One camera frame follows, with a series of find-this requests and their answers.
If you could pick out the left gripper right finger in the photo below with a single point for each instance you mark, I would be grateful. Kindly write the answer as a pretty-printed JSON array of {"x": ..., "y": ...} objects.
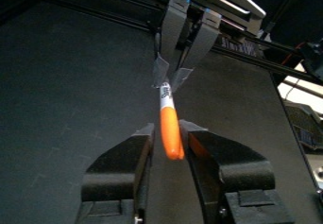
[{"x": 235, "y": 168}]

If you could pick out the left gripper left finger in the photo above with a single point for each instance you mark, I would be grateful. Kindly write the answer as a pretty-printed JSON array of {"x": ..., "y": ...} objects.
[{"x": 121, "y": 161}]

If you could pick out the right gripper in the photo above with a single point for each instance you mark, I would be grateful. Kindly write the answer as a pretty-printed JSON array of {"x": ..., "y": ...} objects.
[{"x": 235, "y": 4}]

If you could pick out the grey marker pen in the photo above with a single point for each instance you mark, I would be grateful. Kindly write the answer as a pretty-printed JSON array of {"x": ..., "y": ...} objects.
[{"x": 171, "y": 130}]

